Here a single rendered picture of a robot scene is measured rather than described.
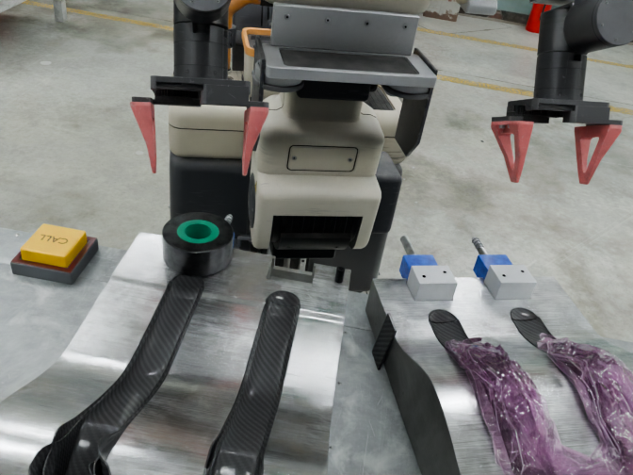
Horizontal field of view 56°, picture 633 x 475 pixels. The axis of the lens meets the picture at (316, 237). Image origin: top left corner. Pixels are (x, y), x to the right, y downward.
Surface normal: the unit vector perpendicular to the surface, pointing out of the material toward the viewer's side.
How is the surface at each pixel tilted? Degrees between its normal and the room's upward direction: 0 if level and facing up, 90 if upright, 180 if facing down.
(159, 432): 24
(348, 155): 98
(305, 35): 90
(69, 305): 0
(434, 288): 90
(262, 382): 3
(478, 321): 0
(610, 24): 63
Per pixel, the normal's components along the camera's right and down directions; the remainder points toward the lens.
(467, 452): 0.17, -0.61
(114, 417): 0.16, -0.98
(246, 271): 0.13, -0.81
